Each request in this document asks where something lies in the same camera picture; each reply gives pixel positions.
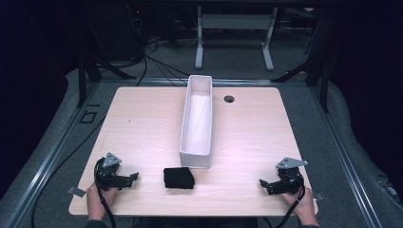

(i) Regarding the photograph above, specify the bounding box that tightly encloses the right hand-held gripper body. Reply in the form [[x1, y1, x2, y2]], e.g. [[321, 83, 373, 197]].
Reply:
[[275, 157, 309, 196]]

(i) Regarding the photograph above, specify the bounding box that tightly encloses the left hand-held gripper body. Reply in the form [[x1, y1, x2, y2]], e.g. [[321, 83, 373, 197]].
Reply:
[[94, 152, 124, 191]]

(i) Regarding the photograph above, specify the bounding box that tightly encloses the black cloth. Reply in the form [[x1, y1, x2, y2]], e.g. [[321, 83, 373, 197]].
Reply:
[[163, 166, 196, 190]]

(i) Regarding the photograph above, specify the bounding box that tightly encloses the long white storage box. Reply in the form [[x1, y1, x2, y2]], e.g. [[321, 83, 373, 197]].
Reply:
[[178, 74, 214, 169]]

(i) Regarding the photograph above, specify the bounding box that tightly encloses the person's right hand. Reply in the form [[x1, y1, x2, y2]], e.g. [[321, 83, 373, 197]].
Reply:
[[280, 185, 319, 227]]

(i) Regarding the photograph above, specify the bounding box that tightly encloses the person's left hand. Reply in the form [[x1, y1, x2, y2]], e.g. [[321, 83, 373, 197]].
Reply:
[[86, 182, 119, 221]]

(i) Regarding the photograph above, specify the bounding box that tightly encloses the black metal stand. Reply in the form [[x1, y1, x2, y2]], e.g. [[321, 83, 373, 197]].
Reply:
[[76, 52, 138, 109], [271, 8, 332, 113]]

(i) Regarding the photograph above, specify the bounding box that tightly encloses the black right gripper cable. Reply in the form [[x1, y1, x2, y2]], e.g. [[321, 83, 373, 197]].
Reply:
[[273, 177, 307, 228]]

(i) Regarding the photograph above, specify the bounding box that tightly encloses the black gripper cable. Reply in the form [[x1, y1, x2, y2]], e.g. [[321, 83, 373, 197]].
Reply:
[[273, 177, 307, 228], [93, 157, 118, 228]]

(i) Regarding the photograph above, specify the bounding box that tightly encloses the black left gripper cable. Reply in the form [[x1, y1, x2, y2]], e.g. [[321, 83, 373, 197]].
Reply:
[[93, 157, 118, 228]]

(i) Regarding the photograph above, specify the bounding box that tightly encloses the thin black floor cable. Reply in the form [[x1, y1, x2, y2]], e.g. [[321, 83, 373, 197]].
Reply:
[[29, 115, 106, 228]]

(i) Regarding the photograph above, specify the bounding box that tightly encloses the grey metal floor rail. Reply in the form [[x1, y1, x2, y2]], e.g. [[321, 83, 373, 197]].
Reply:
[[307, 85, 384, 228], [100, 77, 311, 88], [0, 83, 103, 228]]

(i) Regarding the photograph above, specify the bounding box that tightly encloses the bundle of black cables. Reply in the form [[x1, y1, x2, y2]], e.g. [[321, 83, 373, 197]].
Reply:
[[125, 2, 199, 87]]

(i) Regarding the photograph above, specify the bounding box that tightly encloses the white metal desk frame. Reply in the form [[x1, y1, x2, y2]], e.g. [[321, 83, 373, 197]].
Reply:
[[194, 5, 279, 72]]

